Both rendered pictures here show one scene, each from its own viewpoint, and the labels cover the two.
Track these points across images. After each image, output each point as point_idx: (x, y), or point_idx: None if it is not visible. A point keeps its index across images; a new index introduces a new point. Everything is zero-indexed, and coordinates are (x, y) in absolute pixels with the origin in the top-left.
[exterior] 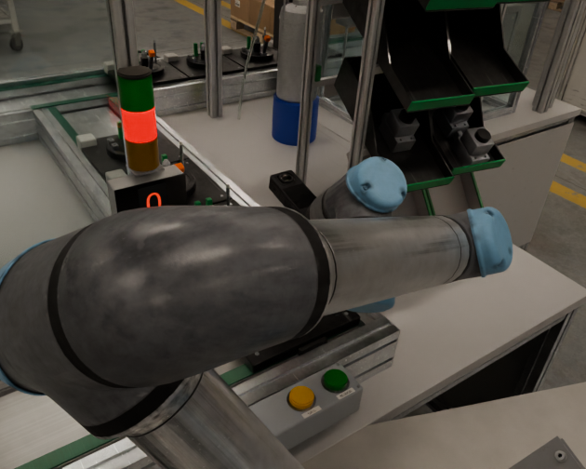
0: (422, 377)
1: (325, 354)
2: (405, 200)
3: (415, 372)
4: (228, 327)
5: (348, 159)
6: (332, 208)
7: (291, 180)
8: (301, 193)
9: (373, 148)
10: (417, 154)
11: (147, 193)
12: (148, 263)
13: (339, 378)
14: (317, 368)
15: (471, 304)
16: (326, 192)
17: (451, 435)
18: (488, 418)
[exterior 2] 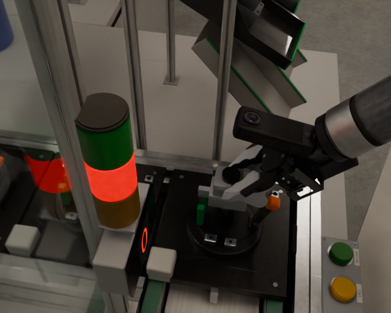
0: (333, 194)
1: (306, 238)
2: (246, 63)
3: (326, 194)
4: None
5: (196, 53)
6: (388, 131)
7: (260, 118)
8: (281, 124)
9: (244, 33)
10: (262, 16)
11: (141, 237)
12: None
13: (344, 249)
14: (318, 254)
15: (294, 113)
16: (364, 117)
17: (390, 221)
18: None
